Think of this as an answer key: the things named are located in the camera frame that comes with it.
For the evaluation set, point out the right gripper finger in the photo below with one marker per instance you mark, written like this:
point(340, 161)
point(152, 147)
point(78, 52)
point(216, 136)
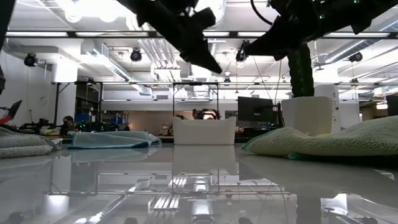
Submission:
point(276, 40)

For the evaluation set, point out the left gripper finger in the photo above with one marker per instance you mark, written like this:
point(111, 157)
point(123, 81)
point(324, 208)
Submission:
point(196, 49)

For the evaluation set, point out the green microfiber towel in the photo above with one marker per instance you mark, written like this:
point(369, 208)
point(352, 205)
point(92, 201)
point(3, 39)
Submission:
point(342, 140)

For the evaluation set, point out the grey microfiber towel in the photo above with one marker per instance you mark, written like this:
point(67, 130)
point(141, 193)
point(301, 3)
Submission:
point(21, 146)

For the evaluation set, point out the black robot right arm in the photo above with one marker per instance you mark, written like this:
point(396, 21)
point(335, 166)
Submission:
point(357, 15)

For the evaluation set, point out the light blue microfiber towel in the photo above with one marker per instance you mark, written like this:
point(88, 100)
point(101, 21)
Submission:
point(109, 140)

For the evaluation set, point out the green cactus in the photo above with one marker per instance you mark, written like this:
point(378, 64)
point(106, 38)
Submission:
point(301, 74)

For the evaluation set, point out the black background monitor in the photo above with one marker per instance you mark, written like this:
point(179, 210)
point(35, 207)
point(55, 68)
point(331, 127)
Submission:
point(256, 110)

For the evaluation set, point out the white plastic bin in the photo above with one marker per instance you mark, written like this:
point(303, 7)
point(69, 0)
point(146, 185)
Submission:
point(203, 130)

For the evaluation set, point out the white hexagonal plant pot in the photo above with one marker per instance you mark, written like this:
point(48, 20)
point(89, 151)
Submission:
point(308, 116)

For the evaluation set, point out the black storage rack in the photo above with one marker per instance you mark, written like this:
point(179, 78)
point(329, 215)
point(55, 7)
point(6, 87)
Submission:
point(88, 105)

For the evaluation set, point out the person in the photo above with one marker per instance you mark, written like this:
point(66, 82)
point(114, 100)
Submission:
point(66, 123)

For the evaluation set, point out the black tilted background screen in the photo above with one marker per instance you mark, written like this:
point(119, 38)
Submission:
point(15, 109)

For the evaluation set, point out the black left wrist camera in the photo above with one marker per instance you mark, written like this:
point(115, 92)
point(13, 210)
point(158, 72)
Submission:
point(202, 19)

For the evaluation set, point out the black overhead camera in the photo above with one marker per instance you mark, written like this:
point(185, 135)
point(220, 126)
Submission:
point(242, 51)

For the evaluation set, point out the black overhead frame beam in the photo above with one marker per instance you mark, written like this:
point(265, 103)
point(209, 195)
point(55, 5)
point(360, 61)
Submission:
point(233, 35)

